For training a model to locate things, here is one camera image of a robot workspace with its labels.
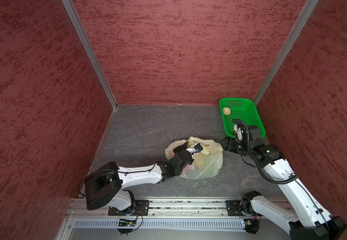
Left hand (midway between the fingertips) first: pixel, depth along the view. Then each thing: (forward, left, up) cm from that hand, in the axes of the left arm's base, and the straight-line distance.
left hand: (187, 145), depth 81 cm
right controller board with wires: (-35, -32, -16) cm, 50 cm away
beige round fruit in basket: (+36, -32, -9) cm, 49 cm away
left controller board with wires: (-36, +30, -19) cm, 50 cm away
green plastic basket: (+41, -47, -13) cm, 63 cm away
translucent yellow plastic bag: (-7, -12, -7) cm, 15 cm away
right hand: (-3, -19, +5) cm, 20 cm away
